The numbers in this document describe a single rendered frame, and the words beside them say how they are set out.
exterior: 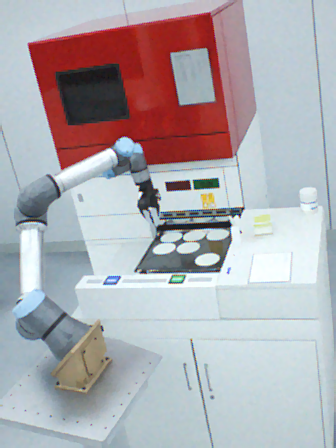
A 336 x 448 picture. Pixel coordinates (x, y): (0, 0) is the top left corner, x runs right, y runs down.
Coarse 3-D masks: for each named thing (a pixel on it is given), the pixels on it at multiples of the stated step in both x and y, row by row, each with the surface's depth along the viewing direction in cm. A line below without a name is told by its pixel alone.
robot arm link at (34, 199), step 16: (128, 144) 218; (96, 160) 213; (112, 160) 216; (128, 160) 224; (48, 176) 204; (64, 176) 206; (80, 176) 209; (32, 192) 201; (48, 192) 202; (64, 192) 208; (32, 208) 203
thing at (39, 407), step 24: (48, 360) 203; (120, 360) 196; (144, 360) 193; (24, 384) 193; (48, 384) 191; (96, 384) 186; (120, 384) 184; (144, 384) 184; (0, 408) 184; (24, 408) 182; (48, 408) 180; (72, 408) 178; (96, 408) 176; (120, 408) 174; (48, 432) 173; (72, 432) 168; (96, 432) 166
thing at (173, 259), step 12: (228, 228) 255; (156, 240) 257; (180, 240) 253; (204, 240) 249; (216, 240) 246; (228, 240) 245; (192, 252) 241; (204, 252) 239; (216, 252) 237; (144, 264) 239; (156, 264) 237; (168, 264) 235; (180, 264) 233; (192, 264) 231; (216, 264) 228
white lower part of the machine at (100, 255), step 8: (264, 192) 312; (264, 200) 310; (264, 208) 309; (88, 248) 287; (96, 248) 285; (104, 248) 284; (112, 248) 283; (96, 256) 287; (104, 256) 286; (112, 256) 285; (96, 264) 290; (104, 264) 288; (96, 272) 292
